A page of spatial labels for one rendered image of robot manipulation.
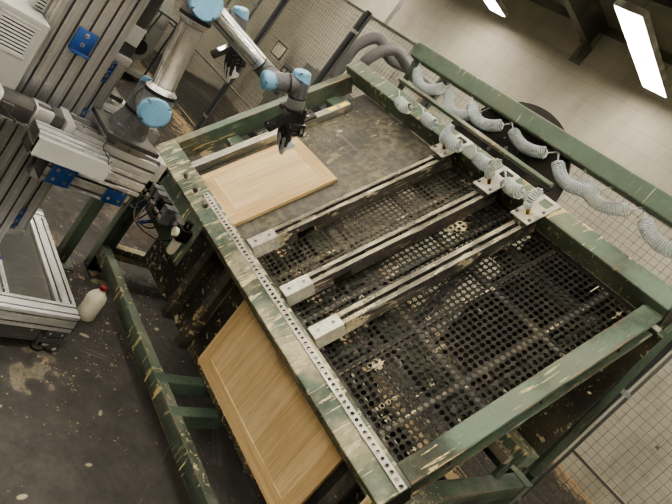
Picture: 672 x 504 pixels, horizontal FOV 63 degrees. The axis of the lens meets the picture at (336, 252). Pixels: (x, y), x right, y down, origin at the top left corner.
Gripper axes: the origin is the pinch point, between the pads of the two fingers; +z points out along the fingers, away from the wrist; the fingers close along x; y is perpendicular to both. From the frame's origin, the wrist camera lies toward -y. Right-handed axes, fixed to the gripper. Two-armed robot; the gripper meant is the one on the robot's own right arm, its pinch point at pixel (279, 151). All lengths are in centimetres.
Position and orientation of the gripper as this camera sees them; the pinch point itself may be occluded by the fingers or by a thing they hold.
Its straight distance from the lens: 238.9
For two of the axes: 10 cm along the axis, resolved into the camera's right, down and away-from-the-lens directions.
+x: -5.2, -6.1, 6.0
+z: -2.7, 7.8, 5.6
